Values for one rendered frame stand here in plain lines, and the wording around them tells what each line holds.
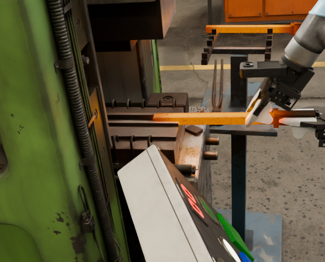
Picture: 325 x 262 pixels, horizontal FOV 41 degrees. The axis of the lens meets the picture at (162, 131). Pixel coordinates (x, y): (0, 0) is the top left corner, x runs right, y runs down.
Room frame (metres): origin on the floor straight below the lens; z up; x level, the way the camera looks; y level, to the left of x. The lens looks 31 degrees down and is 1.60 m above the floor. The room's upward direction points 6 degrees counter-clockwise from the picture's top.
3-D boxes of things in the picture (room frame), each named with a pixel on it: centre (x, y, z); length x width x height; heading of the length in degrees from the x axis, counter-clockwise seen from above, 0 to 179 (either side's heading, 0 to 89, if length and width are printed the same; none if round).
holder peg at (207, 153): (1.02, -0.13, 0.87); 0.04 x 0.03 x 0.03; 77
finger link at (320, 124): (0.93, -0.39, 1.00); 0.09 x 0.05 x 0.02; 80
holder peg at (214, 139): (1.10, -0.15, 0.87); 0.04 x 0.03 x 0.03; 77
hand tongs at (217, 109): (1.65, -0.25, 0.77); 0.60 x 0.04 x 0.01; 169
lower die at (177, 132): (1.05, 0.16, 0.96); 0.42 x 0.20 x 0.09; 77
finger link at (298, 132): (0.94, -0.35, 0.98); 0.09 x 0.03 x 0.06; 80
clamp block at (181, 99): (1.19, -0.03, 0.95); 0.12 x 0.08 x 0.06; 77
